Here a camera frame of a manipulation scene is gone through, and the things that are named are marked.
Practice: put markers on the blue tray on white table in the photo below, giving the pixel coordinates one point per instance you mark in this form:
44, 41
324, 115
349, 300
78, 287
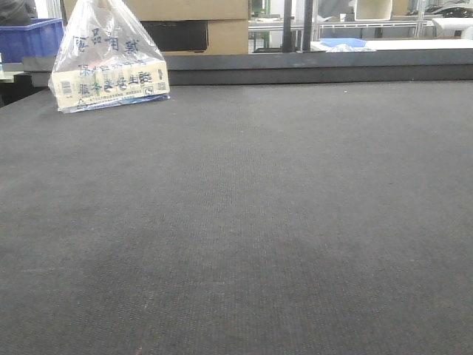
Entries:
344, 43

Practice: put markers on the blue plastic crate far left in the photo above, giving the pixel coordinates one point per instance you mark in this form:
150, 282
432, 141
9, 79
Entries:
42, 38

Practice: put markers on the upper cardboard box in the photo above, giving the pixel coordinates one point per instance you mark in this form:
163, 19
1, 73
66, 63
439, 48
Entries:
179, 10

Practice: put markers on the black vertical post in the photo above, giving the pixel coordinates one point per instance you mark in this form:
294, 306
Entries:
287, 36

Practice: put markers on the cream box inside bag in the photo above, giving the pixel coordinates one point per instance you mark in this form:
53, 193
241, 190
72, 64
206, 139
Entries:
89, 88

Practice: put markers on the white plastic tub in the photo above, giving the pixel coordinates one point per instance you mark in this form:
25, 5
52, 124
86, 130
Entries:
372, 10

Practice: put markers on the white background table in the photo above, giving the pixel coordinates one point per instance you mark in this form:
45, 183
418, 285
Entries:
403, 44

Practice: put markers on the clear printed plastic bag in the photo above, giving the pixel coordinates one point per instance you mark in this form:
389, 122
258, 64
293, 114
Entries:
100, 37

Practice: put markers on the lower cardboard box black panel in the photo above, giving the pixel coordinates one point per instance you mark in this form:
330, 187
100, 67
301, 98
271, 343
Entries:
207, 37

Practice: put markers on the dark raised table ledge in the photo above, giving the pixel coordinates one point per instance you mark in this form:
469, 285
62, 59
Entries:
320, 68

